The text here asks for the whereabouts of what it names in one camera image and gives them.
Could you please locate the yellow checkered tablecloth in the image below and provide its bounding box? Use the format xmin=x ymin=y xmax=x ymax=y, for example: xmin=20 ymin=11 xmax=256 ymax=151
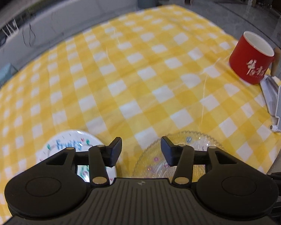
xmin=0 ymin=4 xmax=281 ymax=221

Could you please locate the white printed plate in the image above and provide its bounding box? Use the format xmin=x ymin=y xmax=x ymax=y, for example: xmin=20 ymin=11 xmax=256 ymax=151
xmin=36 ymin=129 xmax=117 ymax=183

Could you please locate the black cable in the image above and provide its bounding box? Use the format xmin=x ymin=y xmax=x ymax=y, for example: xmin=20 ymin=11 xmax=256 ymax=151
xmin=22 ymin=23 xmax=37 ymax=47

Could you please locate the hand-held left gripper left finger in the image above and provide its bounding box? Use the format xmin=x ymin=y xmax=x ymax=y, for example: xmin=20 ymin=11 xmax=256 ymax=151
xmin=39 ymin=136 xmax=123 ymax=185

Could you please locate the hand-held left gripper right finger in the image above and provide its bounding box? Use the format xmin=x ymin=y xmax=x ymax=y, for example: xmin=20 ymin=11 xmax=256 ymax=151
xmin=161 ymin=136 xmax=240 ymax=185

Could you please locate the clear glass plate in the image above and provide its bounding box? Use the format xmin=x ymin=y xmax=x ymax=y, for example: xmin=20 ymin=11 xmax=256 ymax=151
xmin=131 ymin=130 xmax=229 ymax=181

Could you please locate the blue plastic stool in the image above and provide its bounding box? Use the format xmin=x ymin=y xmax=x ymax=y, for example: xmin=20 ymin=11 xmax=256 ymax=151
xmin=0 ymin=63 xmax=17 ymax=87

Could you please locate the white router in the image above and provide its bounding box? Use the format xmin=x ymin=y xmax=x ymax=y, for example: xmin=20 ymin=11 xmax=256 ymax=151
xmin=1 ymin=20 xmax=20 ymax=37

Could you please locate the red cup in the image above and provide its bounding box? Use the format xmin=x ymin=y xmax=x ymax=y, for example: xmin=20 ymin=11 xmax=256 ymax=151
xmin=229 ymin=31 xmax=275 ymax=85

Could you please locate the white marble tv cabinet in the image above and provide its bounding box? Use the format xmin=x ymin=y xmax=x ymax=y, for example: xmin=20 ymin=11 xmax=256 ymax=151
xmin=0 ymin=0 xmax=137 ymax=59

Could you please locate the black metal frame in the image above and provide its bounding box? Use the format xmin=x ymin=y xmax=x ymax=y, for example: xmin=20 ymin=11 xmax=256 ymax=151
xmin=267 ymin=172 xmax=281 ymax=218

